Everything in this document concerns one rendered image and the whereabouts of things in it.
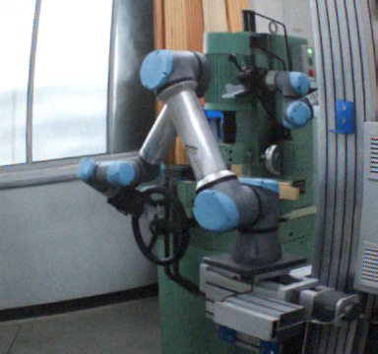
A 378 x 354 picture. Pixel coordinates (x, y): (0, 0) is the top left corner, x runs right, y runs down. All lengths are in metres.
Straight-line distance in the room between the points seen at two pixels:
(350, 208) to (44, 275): 2.39
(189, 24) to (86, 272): 1.60
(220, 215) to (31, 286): 2.19
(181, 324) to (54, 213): 1.32
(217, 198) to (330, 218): 0.35
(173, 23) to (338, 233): 2.61
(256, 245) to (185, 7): 2.66
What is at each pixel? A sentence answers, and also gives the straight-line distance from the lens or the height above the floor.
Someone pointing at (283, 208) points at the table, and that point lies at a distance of 2.81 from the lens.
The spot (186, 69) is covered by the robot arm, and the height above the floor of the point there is 1.35.
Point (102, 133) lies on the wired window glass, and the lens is 4.41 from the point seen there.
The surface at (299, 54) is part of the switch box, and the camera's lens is 3.07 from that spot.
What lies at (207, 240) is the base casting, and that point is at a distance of 2.87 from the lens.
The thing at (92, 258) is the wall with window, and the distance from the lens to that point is 4.34.
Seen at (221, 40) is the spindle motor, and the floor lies 1.47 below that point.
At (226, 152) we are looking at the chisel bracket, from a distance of 2.92.
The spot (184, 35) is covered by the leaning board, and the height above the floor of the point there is 1.58.
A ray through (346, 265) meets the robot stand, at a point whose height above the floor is 0.81.
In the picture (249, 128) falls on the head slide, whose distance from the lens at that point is 3.02.
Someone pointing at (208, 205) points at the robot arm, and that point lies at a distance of 2.06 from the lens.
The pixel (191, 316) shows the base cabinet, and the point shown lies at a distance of 3.01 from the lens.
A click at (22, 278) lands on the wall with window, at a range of 4.03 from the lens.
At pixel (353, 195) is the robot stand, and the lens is 2.07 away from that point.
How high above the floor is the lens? 1.33
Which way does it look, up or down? 7 degrees down
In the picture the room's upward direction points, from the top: straight up
